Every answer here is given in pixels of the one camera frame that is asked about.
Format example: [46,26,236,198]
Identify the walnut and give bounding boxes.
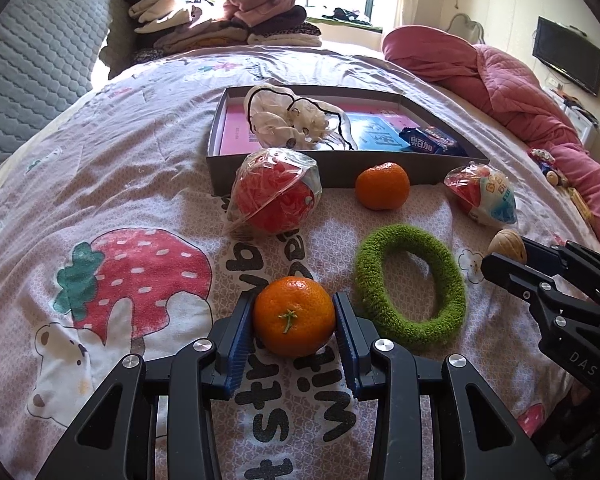
[488,229,527,264]

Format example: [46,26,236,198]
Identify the black wall television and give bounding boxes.
[532,16,600,96]

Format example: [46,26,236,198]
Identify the green fuzzy ring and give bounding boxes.
[353,222,468,352]

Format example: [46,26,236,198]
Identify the red quilted blanket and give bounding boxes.
[382,25,600,241]

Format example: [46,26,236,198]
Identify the large orange tangerine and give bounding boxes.
[252,276,336,359]

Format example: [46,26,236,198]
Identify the grey quilted headboard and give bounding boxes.
[0,0,135,166]

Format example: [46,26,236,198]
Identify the small doll toy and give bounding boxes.
[528,148,569,188]

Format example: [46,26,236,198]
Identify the grey cardboard box tray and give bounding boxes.
[207,84,489,195]

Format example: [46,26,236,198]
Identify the red blue toy egg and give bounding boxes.
[224,148,323,237]

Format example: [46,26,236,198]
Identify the pink blue book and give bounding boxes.
[219,102,420,155]

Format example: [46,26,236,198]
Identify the pile of folded clothes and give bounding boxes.
[123,0,322,64]

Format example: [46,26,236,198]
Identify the heart-shaped chair back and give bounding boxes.
[445,13,484,44]

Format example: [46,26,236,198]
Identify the small orange tangerine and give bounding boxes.
[354,162,411,211]

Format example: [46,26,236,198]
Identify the clothes on window sill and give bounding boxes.
[323,6,372,27]

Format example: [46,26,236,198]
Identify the blue Oreo cookie packet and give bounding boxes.
[399,126,467,156]

